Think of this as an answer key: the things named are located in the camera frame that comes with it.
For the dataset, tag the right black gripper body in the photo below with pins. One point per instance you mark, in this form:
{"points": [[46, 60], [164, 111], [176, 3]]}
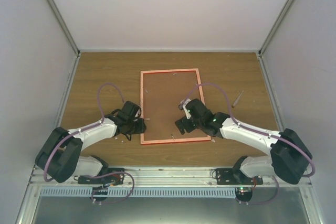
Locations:
{"points": [[198, 125]]}

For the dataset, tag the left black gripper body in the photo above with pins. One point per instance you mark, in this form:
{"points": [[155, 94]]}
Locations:
{"points": [[130, 129]]}

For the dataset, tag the red photo frame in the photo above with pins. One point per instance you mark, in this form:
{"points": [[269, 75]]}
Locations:
{"points": [[161, 92]]}

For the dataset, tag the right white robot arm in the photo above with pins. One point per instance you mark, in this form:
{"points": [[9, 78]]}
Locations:
{"points": [[285, 155]]}

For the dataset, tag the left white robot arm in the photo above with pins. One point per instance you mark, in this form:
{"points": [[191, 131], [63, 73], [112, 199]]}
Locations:
{"points": [[60, 157]]}

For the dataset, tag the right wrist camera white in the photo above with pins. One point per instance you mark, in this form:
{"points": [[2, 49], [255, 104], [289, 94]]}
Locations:
{"points": [[182, 107]]}

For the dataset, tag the aluminium front rail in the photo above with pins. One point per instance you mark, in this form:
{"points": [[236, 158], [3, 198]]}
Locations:
{"points": [[167, 177]]}

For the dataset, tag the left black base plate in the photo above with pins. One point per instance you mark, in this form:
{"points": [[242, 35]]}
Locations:
{"points": [[115, 179]]}

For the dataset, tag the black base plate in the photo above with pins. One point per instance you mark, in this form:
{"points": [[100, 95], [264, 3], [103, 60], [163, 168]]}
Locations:
{"points": [[115, 179], [227, 176]]}

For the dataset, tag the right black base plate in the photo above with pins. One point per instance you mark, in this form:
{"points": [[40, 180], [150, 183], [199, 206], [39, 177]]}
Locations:
{"points": [[227, 176]]}

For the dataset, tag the left aluminium corner post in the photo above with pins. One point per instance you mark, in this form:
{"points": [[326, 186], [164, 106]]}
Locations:
{"points": [[64, 27]]}

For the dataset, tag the aluminium corner post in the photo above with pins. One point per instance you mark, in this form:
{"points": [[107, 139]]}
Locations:
{"points": [[279, 20], [64, 27]]}

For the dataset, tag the grey slotted cable duct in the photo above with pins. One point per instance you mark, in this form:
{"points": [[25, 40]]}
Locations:
{"points": [[120, 192]]}

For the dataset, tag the right aluminium corner post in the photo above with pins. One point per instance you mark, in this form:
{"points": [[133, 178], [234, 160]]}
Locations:
{"points": [[279, 20]]}

